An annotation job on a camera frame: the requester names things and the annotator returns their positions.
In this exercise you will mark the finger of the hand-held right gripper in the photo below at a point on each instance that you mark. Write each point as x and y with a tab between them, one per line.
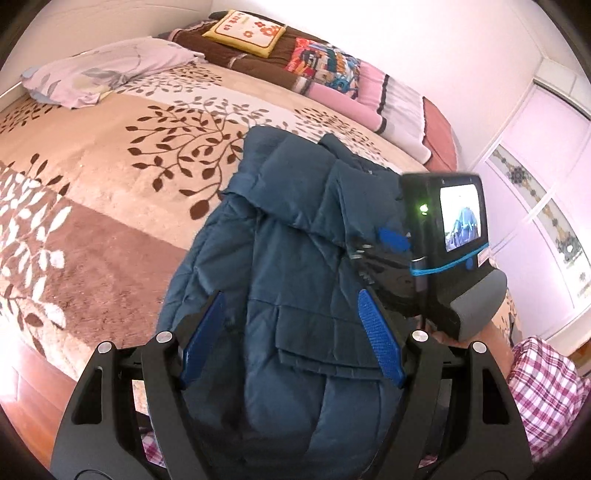
392	240

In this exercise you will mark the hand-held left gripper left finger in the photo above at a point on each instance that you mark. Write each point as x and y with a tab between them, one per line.
203	341

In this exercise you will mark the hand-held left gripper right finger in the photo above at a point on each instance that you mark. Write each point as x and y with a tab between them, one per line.
381	337

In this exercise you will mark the dark blue padded jacket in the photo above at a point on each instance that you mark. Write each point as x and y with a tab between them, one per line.
286	258

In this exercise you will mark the person's right forearm plaid sleeve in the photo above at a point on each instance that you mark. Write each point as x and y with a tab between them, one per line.
545	392

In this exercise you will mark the person's right hand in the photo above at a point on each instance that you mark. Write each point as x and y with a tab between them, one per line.
445	340

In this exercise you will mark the lilac sliding-door wardrobe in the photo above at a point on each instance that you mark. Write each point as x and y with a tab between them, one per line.
540	175

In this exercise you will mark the beige leaf-printed bed blanket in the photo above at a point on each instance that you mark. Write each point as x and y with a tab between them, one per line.
115	175

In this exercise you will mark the colourful cartoon cushion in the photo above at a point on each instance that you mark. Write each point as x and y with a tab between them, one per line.
323	64

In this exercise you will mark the brown folded blanket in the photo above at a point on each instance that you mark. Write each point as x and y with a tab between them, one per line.
258	64

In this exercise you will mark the yellow flower cushion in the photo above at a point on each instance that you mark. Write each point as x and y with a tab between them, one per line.
244	32

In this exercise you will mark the lilac floral pillow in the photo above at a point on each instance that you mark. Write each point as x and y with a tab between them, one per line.
106	69

